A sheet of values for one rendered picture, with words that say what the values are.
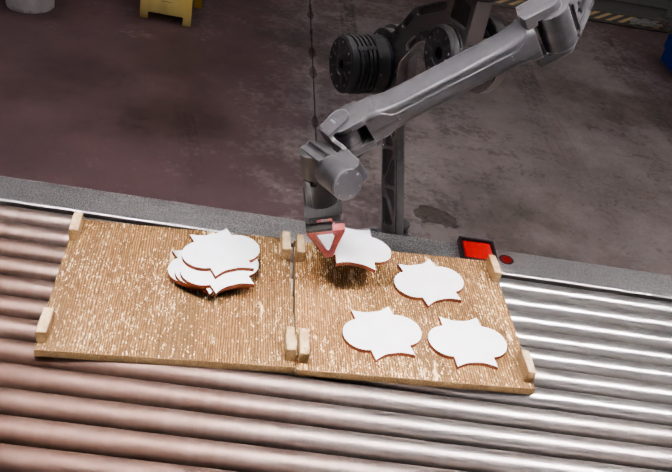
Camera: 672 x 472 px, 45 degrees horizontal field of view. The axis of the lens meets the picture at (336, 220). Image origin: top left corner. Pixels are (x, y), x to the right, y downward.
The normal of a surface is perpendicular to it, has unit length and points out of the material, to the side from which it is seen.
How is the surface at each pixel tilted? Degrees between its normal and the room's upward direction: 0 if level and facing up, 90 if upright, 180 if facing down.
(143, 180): 0
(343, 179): 83
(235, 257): 0
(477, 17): 90
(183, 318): 0
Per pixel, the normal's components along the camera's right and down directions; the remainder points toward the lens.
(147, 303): 0.17, -0.81
